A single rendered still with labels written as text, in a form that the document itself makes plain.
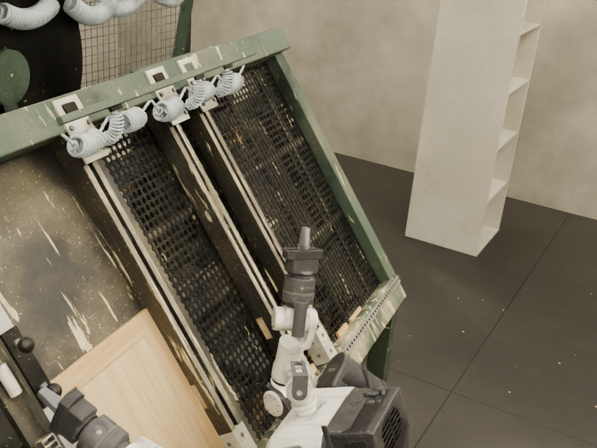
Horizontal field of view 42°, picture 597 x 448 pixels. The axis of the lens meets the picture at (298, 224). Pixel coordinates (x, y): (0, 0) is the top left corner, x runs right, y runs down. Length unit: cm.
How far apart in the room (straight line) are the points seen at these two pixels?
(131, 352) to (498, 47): 396
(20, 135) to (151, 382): 75
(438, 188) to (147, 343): 399
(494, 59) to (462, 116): 47
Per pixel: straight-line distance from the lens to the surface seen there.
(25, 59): 275
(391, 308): 345
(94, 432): 170
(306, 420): 192
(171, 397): 230
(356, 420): 186
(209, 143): 276
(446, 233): 606
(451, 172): 590
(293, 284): 214
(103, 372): 215
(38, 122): 218
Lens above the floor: 253
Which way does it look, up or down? 24 degrees down
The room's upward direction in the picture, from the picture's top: 5 degrees clockwise
